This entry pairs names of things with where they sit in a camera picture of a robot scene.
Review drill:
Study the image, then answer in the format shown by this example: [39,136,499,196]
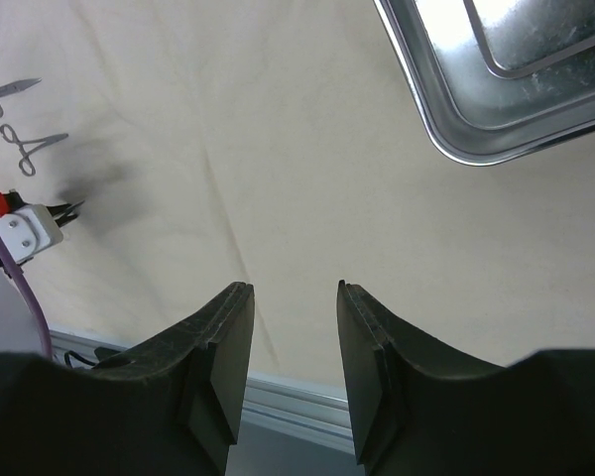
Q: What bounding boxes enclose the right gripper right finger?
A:
[336,281,501,475]

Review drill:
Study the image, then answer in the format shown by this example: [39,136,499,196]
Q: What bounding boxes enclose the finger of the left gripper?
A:
[47,200,84,224]

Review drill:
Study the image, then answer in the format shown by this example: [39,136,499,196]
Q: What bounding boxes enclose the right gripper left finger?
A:
[96,282,255,475]

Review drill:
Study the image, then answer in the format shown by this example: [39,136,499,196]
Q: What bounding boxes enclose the steel surgical forceps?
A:
[0,124,69,178]

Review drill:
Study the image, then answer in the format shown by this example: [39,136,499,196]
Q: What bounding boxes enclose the beige cloth wrap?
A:
[0,1,595,387]

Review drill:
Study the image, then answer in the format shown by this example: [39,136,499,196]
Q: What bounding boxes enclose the stainless steel instrument tray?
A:
[376,1,595,167]

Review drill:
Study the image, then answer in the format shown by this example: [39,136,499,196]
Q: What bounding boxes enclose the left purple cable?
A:
[0,205,54,361]

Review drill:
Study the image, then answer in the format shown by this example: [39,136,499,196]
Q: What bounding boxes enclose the aluminium front rail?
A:
[47,326,356,455]

